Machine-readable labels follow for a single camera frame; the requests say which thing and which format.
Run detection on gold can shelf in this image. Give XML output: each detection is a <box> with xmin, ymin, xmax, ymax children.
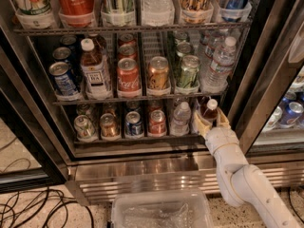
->
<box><xmin>147</xmin><ymin>56</ymin><xmax>170</xmax><ymax>96</ymax></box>
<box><xmin>100</xmin><ymin>113</ymin><xmax>120</xmax><ymax>141</ymax></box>

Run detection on blue can middle shelf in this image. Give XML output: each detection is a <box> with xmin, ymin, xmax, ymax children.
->
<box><xmin>48</xmin><ymin>62</ymin><xmax>79</xmax><ymax>96</ymax></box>

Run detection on black cables on floor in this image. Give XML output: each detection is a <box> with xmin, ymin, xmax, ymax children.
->
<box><xmin>0</xmin><ymin>187</ymin><xmax>95</xmax><ymax>228</ymax></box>

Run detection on large tea bottle middle shelf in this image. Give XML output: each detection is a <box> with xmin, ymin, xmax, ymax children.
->
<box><xmin>81</xmin><ymin>38</ymin><xmax>111</xmax><ymax>100</ymax></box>

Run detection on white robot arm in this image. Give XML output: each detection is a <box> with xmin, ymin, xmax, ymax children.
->
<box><xmin>193</xmin><ymin>110</ymin><xmax>301</xmax><ymax>228</ymax></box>

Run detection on white 7up bottle top shelf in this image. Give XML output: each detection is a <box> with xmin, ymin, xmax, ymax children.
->
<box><xmin>14</xmin><ymin>0</ymin><xmax>56</xmax><ymax>29</ymax></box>

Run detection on gold can middle shelf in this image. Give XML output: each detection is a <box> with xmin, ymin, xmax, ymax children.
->
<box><xmin>147</xmin><ymin>56</ymin><xmax>170</xmax><ymax>96</ymax></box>

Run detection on gold can bottom shelf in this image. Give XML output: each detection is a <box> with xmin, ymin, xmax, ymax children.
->
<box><xmin>100</xmin><ymin>113</ymin><xmax>120</xmax><ymax>141</ymax></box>

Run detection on green bottle top shelf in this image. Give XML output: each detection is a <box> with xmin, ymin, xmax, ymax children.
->
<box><xmin>101</xmin><ymin>0</ymin><xmax>135</xmax><ymax>27</ymax></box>

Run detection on red coca-cola can middle shelf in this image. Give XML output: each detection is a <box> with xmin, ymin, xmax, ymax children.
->
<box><xmin>117</xmin><ymin>58</ymin><xmax>142</xmax><ymax>98</ymax></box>

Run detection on right fridge glass door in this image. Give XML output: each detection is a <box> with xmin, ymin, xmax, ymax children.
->
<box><xmin>223</xmin><ymin>0</ymin><xmax>304</xmax><ymax>165</ymax></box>

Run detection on water bottle middle shelf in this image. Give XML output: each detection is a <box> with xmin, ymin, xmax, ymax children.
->
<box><xmin>202</xmin><ymin>36</ymin><xmax>237</xmax><ymax>94</ymax></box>

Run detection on blue can behind right door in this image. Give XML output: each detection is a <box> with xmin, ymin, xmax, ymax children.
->
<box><xmin>279</xmin><ymin>102</ymin><xmax>304</xmax><ymax>128</ymax></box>

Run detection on left fridge door frame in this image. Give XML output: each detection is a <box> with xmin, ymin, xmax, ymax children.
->
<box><xmin>0</xmin><ymin>29</ymin><xmax>66</xmax><ymax>194</ymax></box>

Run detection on orange can bottom shelf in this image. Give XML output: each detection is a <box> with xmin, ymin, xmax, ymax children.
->
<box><xmin>148</xmin><ymin>110</ymin><xmax>166</xmax><ymax>136</ymax></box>

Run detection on clear water bottle bottom shelf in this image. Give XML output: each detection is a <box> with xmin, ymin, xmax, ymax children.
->
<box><xmin>170</xmin><ymin>102</ymin><xmax>191</xmax><ymax>136</ymax></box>

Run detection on clear plastic bin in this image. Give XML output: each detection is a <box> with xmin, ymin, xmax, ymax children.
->
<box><xmin>111</xmin><ymin>189</ymin><xmax>214</xmax><ymax>228</ymax></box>

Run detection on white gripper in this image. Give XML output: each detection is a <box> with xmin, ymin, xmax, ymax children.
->
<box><xmin>193</xmin><ymin>107</ymin><xmax>239</xmax><ymax>155</ymax></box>

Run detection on green white can bottom shelf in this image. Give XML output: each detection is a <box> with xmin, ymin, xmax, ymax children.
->
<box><xmin>74</xmin><ymin>115</ymin><xmax>98</xmax><ymax>143</ymax></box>

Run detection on blue pepsi can bottom shelf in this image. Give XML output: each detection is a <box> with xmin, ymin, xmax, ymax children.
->
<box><xmin>125</xmin><ymin>111</ymin><xmax>143</xmax><ymax>138</ymax></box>

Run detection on tea bottle with white cap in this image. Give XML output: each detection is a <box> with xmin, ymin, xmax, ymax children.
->
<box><xmin>199</xmin><ymin>99</ymin><xmax>218</xmax><ymax>123</ymax></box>

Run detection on stainless fridge bottom grille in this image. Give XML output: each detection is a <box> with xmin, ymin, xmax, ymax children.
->
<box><xmin>66</xmin><ymin>152</ymin><xmax>304</xmax><ymax>206</ymax></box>

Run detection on red coca-cola bottle top shelf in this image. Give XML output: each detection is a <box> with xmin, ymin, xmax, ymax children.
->
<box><xmin>59</xmin><ymin>0</ymin><xmax>94</xmax><ymax>28</ymax></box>

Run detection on green can middle shelf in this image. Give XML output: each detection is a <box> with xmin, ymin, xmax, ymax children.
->
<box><xmin>176</xmin><ymin>55</ymin><xmax>200</xmax><ymax>94</ymax></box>

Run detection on clear bottle top shelf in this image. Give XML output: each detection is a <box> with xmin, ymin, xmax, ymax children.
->
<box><xmin>141</xmin><ymin>0</ymin><xmax>175</xmax><ymax>27</ymax></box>

